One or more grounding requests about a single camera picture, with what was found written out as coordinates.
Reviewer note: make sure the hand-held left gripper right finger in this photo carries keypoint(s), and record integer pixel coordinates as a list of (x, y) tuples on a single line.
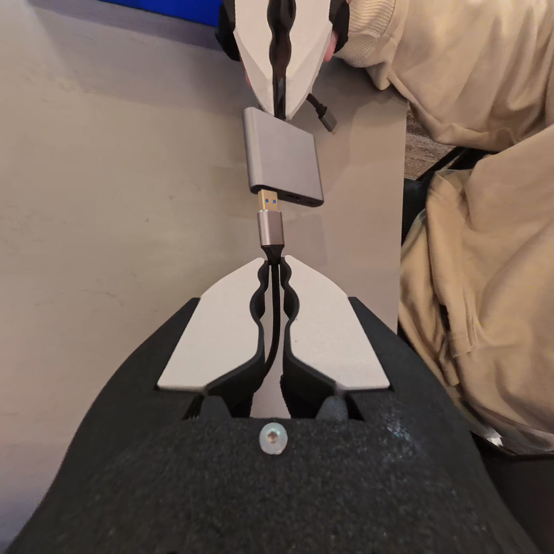
[(333, 342)]

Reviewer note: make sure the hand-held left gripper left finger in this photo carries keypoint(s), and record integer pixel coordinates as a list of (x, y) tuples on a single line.
[(212, 342)]

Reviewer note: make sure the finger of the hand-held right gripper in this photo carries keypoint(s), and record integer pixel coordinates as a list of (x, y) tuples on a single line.
[(255, 43), (309, 43)]

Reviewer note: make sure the grey usb hub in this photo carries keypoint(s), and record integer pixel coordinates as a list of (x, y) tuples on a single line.
[(281, 156)]

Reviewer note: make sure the person's right hand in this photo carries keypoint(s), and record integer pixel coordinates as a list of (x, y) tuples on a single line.
[(331, 47)]

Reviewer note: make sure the blue plastic bin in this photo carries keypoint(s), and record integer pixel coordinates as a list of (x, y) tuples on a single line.
[(173, 8)]

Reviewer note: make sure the beige hoodie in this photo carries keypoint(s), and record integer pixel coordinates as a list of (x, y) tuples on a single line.
[(476, 303)]

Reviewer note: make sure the black trousers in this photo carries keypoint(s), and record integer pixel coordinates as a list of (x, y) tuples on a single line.
[(415, 203)]

